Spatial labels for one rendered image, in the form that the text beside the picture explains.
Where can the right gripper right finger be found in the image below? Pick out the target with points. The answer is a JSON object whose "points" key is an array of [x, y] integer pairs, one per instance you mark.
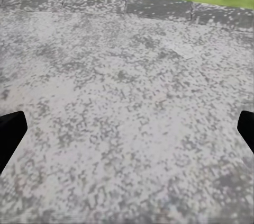
{"points": [[246, 127]]}

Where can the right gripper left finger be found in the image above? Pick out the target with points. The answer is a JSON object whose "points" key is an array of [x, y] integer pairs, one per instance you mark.
{"points": [[13, 127]]}

